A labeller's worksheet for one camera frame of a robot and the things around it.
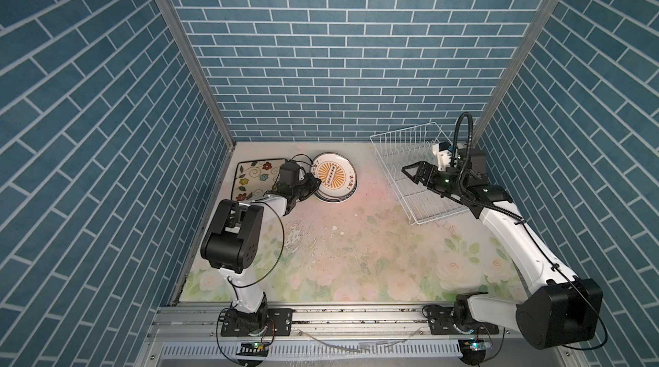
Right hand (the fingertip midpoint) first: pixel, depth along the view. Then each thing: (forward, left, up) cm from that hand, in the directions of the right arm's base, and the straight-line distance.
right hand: (414, 173), depth 79 cm
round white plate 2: (+12, +25, -18) cm, 34 cm away
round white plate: (+6, +25, -20) cm, 33 cm away
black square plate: (+10, +61, -22) cm, 66 cm away
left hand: (+7, +28, -15) cm, 33 cm away
